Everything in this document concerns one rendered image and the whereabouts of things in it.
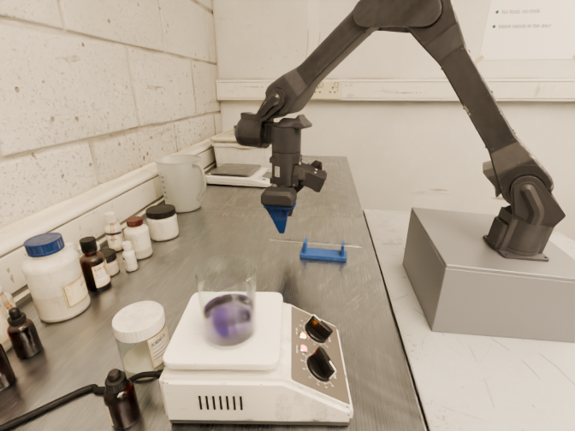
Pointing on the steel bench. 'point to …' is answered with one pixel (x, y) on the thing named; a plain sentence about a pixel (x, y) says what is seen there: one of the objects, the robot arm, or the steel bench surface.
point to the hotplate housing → (250, 394)
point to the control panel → (299, 373)
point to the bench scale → (240, 175)
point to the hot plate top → (179, 350)
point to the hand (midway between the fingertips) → (286, 209)
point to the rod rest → (323, 253)
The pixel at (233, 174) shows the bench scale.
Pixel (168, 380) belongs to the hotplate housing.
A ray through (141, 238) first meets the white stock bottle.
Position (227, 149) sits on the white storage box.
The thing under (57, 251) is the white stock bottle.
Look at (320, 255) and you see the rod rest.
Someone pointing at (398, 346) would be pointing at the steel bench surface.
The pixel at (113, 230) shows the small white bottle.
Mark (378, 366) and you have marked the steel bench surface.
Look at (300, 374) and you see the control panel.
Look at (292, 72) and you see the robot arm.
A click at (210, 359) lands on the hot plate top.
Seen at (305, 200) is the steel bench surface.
